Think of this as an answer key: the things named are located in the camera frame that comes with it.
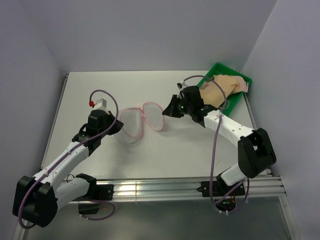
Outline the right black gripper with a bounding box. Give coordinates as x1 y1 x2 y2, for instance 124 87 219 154
162 95 193 119

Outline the beige bra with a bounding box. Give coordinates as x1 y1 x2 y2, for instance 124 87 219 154
199 74 241 108

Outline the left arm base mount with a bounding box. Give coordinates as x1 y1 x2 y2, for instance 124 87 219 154
76 184 114 216

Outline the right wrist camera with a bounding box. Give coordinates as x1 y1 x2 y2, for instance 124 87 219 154
176 80 188 91

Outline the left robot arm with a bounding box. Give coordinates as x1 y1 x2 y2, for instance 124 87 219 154
12 109 124 230

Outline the green plastic tray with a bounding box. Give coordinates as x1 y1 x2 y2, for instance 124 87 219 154
197 62 252 116

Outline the pink bra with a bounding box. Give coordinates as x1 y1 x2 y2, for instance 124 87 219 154
234 76 249 94

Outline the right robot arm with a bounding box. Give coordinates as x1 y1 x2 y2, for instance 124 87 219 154
162 86 277 195

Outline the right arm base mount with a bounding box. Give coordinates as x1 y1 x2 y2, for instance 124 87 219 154
197 180 249 216

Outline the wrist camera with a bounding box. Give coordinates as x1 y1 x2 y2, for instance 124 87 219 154
176 80 188 91
89 98 107 112

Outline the aluminium mounting rail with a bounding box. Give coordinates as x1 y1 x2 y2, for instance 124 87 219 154
97 174 286 203

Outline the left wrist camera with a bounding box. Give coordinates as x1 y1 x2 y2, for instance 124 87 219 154
89 98 107 112

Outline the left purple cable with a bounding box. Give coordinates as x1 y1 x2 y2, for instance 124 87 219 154
17 89 119 229

